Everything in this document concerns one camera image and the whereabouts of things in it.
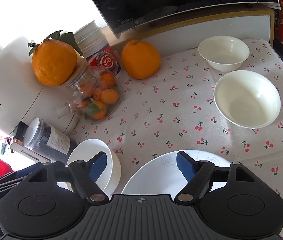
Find red label packet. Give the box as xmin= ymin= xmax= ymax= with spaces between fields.
xmin=88 ymin=51 xmax=123 ymax=77

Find cherry print tablecloth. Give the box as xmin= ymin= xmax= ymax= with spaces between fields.
xmin=69 ymin=39 xmax=283 ymax=230

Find pile of small oranges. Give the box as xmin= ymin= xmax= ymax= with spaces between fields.
xmin=80 ymin=72 xmax=119 ymax=120

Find white floral plate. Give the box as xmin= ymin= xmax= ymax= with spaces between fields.
xmin=121 ymin=150 xmax=232 ymax=195

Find plastic jar with dark contents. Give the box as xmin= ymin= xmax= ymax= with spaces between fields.
xmin=23 ymin=117 xmax=78 ymax=163

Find cream plastic bowl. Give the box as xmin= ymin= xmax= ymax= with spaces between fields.
xmin=198 ymin=35 xmax=250 ymax=72
xmin=213 ymin=70 xmax=281 ymax=129

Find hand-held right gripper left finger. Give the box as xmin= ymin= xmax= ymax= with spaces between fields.
xmin=28 ymin=151 xmax=107 ymax=203

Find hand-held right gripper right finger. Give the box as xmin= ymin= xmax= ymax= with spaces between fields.
xmin=176 ymin=150 xmax=254 ymax=202

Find white porcelain bowl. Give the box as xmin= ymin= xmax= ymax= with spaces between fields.
xmin=67 ymin=139 xmax=121 ymax=193

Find cream air fryer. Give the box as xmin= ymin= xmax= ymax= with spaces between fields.
xmin=0 ymin=36 xmax=79 ymax=164

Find large orange with leaves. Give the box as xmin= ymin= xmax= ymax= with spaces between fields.
xmin=28 ymin=30 xmax=83 ymax=87

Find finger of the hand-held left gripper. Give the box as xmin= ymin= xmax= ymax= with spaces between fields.
xmin=0 ymin=164 xmax=43 ymax=198

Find glass jar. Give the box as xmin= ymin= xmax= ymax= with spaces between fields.
xmin=54 ymin=57 xmax=123 ymax=123

